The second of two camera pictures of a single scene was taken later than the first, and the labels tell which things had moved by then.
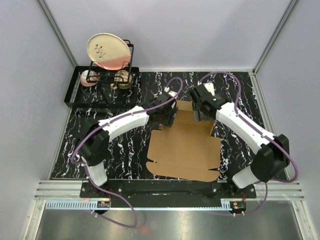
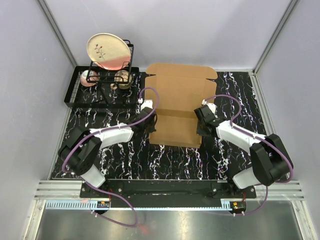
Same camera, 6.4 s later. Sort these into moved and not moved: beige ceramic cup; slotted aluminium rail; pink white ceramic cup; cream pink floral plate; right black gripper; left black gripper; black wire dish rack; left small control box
Moved: left black gripper; right black gripper
Not moved: left small control box; black wire dish rack; slotted aluminium rail; cream pink floral plate; pink white ceramic cup; beige ceramic cup
